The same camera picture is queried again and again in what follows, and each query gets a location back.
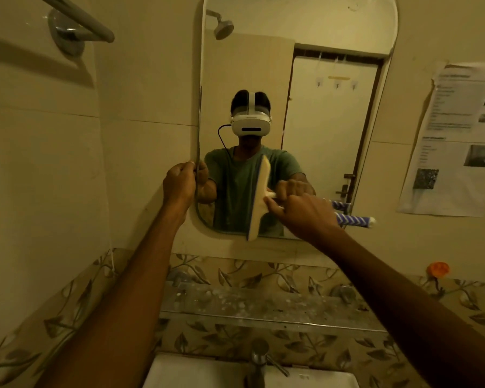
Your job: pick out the person's left fingers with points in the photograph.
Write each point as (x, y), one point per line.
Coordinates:
(189, 170)

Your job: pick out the person's right forearm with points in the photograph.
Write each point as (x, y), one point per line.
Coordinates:
(412, 315)

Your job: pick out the metal faucet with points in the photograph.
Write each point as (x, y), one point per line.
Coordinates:
(258, 361)

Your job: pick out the person's right thumb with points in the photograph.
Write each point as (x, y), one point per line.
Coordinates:
(273, 204)

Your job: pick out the person's left forearm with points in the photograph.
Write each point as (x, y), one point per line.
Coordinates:
(117, 311)

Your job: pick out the white sink basin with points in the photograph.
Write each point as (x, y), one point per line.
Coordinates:
(194, 373)

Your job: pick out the person's left hand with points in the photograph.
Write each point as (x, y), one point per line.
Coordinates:
(179, 187)

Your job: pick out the orange wall hook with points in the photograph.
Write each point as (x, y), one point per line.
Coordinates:
(438, 269)

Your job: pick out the arched wall mirror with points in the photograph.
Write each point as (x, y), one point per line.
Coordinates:
(331, 129)

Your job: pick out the person's right hand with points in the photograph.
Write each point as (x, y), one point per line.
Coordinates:
(307, 217)

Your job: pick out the printed paper sheet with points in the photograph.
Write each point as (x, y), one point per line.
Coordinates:
(454, 145)

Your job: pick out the metal towel bar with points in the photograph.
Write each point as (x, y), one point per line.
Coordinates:
(79, 24)

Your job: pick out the glass shelf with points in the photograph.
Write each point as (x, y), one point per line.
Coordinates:
(266, 307)

